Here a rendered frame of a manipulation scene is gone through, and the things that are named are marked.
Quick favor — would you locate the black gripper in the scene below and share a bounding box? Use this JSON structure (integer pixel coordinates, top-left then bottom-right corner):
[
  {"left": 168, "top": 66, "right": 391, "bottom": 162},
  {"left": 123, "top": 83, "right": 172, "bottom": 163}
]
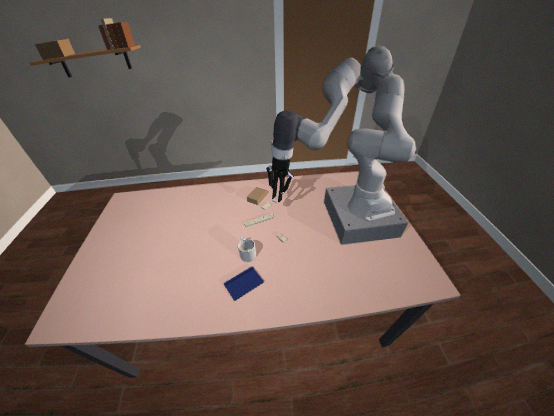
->
[{"left": 266, "top": 157, "right": 294, "bottom": 202}]

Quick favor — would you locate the dark blue rectangular pad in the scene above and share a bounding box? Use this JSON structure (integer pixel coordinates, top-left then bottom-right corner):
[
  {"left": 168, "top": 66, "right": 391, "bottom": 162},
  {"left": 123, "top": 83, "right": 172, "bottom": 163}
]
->
[{"left": 224, "top": 266, "right": 264, "bottom": 301}]

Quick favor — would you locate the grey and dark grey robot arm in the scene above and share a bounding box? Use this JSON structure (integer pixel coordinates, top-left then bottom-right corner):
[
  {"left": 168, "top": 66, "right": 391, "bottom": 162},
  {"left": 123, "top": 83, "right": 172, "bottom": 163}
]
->
[{"left": 270, "top": 46, "right": 416, "bottom": 222}]

